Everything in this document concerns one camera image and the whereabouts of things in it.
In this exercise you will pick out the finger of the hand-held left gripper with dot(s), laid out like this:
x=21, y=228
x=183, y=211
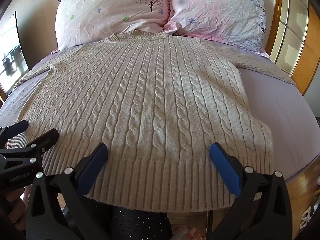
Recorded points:
x=15, y=128
x=43, y=140

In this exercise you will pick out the pink pillow with flower print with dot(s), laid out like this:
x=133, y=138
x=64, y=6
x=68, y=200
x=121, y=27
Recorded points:
x=217, y=7

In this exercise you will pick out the wooden bed frame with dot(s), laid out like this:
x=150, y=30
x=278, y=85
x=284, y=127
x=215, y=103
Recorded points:
x=298, y=190

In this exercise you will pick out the pink pillow with tree print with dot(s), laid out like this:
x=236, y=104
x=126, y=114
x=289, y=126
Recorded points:
x=107, y=12

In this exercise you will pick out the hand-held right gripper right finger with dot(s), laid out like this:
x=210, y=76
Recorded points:
x=225, y=170

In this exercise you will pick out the person's dark dotted pants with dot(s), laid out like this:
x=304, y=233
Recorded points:
x=135, y=223

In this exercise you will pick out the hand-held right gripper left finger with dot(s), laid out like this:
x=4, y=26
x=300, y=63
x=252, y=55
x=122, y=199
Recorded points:
x=93, y=170

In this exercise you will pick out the wooden headboard with glass panels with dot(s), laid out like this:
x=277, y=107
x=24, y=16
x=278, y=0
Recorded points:
x=313, y=55

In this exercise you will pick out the person's left hand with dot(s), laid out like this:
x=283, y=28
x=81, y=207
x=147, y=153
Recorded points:
x=15, y=201

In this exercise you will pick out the framed wall picture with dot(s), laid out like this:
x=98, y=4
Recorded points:
x=12, y=60

